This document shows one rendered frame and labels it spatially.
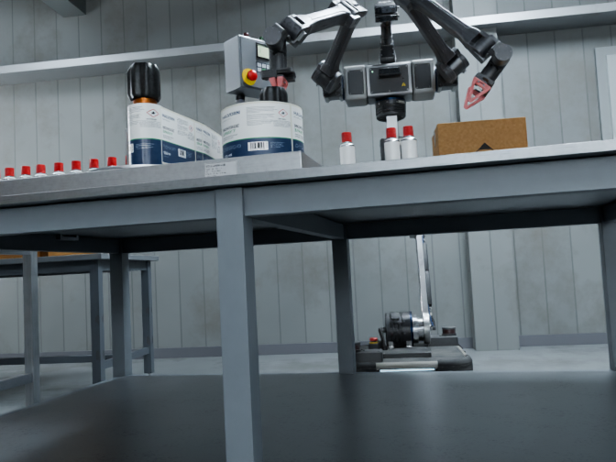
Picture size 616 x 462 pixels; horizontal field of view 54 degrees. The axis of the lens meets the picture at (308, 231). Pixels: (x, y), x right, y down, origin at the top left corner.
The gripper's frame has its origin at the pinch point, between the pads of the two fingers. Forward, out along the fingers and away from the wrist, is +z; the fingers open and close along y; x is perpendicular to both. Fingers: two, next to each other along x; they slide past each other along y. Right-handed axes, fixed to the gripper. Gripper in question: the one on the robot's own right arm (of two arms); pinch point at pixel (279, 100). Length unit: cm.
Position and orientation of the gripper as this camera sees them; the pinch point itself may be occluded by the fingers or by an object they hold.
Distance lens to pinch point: 197.1
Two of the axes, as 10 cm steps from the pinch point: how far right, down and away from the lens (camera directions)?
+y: 9.8, -0.5, -2.1
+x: 2.1, 0.7, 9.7
